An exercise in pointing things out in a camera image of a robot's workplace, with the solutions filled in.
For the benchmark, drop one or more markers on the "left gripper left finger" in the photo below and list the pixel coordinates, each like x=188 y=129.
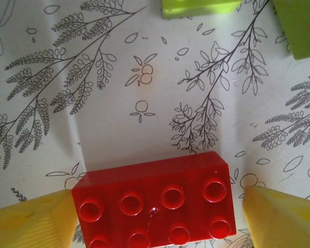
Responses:
x=28 y=227

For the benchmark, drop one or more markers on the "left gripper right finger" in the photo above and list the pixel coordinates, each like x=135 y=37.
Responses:
x=284 y=224

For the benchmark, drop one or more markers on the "red lego brick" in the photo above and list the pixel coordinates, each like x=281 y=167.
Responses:
x=155 y=186

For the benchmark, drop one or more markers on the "floral patterned table cover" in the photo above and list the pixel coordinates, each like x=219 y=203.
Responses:
x=144 y=103

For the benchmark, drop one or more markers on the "large green lego brick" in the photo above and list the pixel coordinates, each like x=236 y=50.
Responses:
x=302 y=28

